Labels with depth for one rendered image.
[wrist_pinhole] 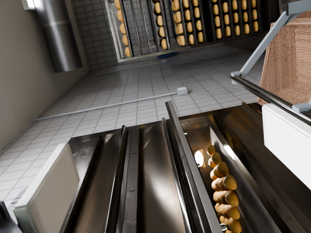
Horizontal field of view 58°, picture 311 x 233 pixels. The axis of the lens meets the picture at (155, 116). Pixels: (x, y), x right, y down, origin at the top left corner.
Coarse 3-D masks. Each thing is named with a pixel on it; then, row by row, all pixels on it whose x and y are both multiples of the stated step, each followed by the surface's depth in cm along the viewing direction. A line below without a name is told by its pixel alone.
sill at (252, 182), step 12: (216, 120) 170; (216, 132) 162; (228, 144) 138; (240, 156) 125; (240, 168) 123; (252, 168) 114; (252, 180) 108; (264, 180) 105; (264, 192) 98; (264, 204) 99; (276, 204) 91; (276, 216) 89; (288, 216) 85; (288, 228) 81; (300, 228) 80
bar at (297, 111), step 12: (288, 12) 103; (300, 12) 105; (276, 24) 105; (264, 48) 107; (252, 60) 109; (240, 72) 109; (240, 84) 102; (252, 84) 93; (264, 96) 82; (276, 96) 77; (288, 108) 69; (300, 108) 64; (300, 120) 63
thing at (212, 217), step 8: (176, 120) 140; (184, 136) 119; (184, 144) 113; (192, 160) 99; (192, 168) 94; (200, 176) 88; (200, 184) 84; (200, 192) 80; (208, 200) 76; (208, 208) 73; (208, 216) 70; (216, 216) 70; (216, 224) 67; (216, 232) 65
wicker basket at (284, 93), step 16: (288, 32) 167; (304, 32) 160; (272, 48) 170; (288, 48) 171; (304, 48) 162; (272, 64) 173; (288, 64) 174; (304, 64) 165; (272, 80) 176; (288, 80) 177; (304, 80) 168; (288, 96) 167; (304, 96) 158
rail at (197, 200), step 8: (168, 104) 170; (168, 112) 156; (176, 128) 132; (176, 136) 122; (184, 152) 107; (184, 160) 101; (184, 168) 96; (192, 176) 90; (192, 184) 85; (192, 192) 82; (200, 200) 78; (200, 208) 74; (200, 216) 72; (200, 224) 70; (208, 224) 68; (208, 232) 66
